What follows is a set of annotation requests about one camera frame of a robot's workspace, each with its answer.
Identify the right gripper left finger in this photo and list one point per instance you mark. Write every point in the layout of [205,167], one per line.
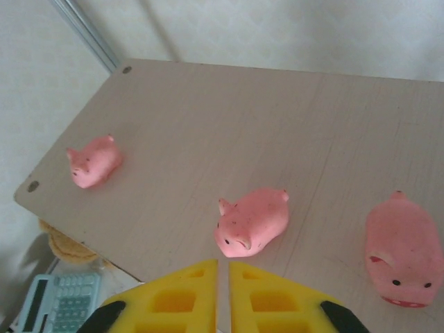
[208,295]

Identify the light teal calculator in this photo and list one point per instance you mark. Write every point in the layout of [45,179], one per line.
[59,305]

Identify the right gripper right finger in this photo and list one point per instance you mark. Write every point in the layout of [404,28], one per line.
[239,298]

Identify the aluminium frame post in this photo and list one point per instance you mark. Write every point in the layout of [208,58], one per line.
[86,34]

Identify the pink plastic pig toy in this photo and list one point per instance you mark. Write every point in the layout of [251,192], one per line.
[95,163]
[256,222]
[399,249]

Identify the brown teddy bear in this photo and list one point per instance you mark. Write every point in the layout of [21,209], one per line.
[69,251]

